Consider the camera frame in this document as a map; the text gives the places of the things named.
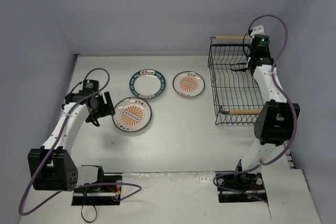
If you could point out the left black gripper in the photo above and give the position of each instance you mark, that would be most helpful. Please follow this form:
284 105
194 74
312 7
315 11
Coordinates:
106 104

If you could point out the teal rimmed white plate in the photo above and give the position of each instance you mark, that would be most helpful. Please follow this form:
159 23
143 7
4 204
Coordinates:
147 84

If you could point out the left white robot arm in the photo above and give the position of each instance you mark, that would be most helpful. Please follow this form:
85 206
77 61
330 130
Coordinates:
51 166

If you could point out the black wire dish rack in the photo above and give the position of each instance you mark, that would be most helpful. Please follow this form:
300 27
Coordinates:
236 94

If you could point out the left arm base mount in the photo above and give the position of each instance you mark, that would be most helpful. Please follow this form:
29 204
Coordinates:
96 195

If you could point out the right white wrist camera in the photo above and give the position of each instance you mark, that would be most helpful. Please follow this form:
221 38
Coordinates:
256 30

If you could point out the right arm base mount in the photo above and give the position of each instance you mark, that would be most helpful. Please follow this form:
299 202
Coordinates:
240 186

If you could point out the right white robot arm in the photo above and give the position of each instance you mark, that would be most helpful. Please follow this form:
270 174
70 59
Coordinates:
276 122

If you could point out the orange sunburst plate right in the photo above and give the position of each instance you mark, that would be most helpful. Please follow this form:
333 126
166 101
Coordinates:
188 84

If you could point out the orange sunburst plate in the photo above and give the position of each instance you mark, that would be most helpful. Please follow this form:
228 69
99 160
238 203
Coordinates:
132 115
188 84

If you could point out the orange sunburst plate left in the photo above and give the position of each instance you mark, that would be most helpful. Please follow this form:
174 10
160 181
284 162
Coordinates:
132 115

